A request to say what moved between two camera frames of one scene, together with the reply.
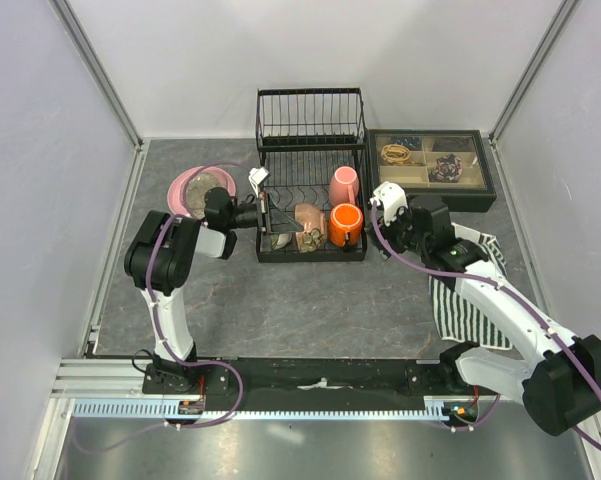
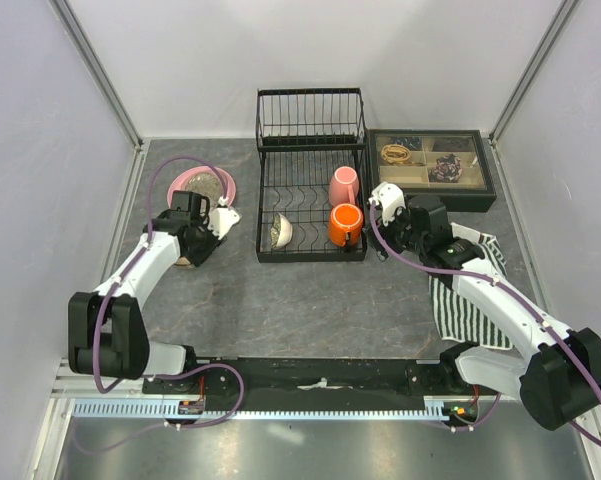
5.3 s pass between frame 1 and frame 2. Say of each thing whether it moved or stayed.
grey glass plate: stayed
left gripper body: moved
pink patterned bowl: moved
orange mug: stayed
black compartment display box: stayed
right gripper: stayed
